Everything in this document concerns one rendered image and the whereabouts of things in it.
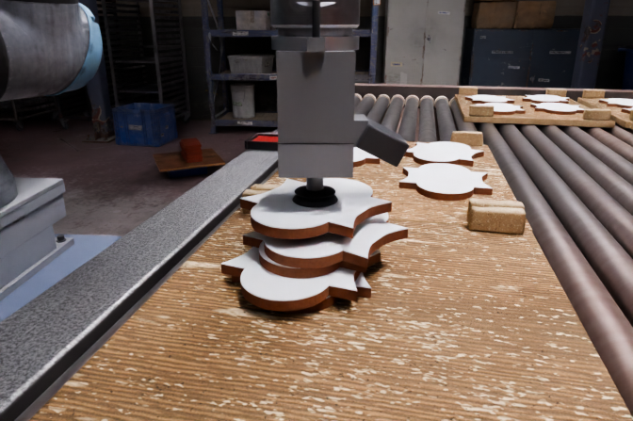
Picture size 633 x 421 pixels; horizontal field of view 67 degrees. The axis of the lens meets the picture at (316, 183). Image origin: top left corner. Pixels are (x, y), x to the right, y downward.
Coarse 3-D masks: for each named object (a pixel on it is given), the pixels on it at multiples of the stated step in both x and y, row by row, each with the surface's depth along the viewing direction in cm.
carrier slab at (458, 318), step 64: (192, 256) 48; (384, 256) 48; (448, 256) 48; (512, 256) 48; (128, 320) 37; (192, 320) 37; (256, 320) 37; (320, 320) 37; (384, 320) 37; (448, 320) 37; (512, 320) 37; (576, 320) 37; (64, 384) 31; (128, 384) 31; (192, 384) 31; (256, 384) 31; (320, 384) 31; (384, 384) 31; (448, 384) 31; (512, 384) 31; (576, 384) 31
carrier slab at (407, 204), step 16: (480, 160) 81; (272, 176) 73; (368, 176) 73; (384, 176) 73; (400, 176) 73; (496, 176) 73; (384, 192) 66; (400, 192) 66; (416, 192) 66; (496, 192) 66; (400, 208) 60; (416, 208) 60; (432, 208) 60; (448, 208) 60; (464, 208) 60; (464, 224) 55; (528, 224) 55
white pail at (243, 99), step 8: (232, 88) 537; (240, 88) 531; (248, 88) 533; (232, 96) 542; (240, 96) 535; (248, 96) 537; (240, 104) 539; (248, 104) 540; (240, 112) 541; (248, 112) 543
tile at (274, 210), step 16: (272, 192) 47; (288, 192) 47; (336, 192) 47; (352, 192) 47; (368, 192) 47; (256, 208) 43; (272, 208) 43; (288, 208) 43; (304, 208) 43; (320, 208) 43; (336, 208) 43; (352, 208) 43; (368, 208) 43; (384, 208) 45; (256, 224) 40; (272, 224) 40; (288, 224) 40; (304, 224) 40; (320, 224) 40; (336, 224) 40; (352, 224) 40
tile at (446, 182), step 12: (408, 168) 73; (420, 168) 73; (432, 168) 73; (444, 168) 73; (456, 168) 73; (408, 180) 67; (420, 180) 67; (432, 180) 67; (444, 180) 67; (456, 180) 67; (468, 180) 67; (480, 180) 67; (420, 192) 65; (432, 192) 63; (444, 192) 62; (456, 192) 62; (468, 192) 63; (480, 192) 65; (492, 192) 64
